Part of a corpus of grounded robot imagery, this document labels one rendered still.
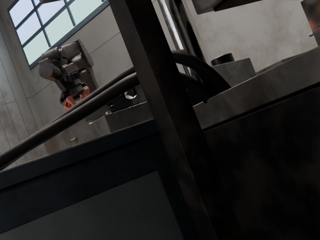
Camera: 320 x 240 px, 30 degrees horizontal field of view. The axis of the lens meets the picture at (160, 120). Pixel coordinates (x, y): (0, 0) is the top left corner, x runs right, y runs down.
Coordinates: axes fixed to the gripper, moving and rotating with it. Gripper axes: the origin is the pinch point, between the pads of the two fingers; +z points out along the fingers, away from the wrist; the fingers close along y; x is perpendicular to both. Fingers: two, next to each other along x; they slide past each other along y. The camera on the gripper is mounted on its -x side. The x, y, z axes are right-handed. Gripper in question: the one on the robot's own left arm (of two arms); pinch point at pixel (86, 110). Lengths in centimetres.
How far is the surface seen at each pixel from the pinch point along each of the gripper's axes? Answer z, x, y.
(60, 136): 9.2, -11.6, -19.1
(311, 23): 37, -70, 36
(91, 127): 20.0, -33.4, -19.0
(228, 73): 25, -32, 34
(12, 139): -203, 447, 127
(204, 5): 24, -80, 1
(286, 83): 55, -96, -12
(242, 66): 24, -29, 43
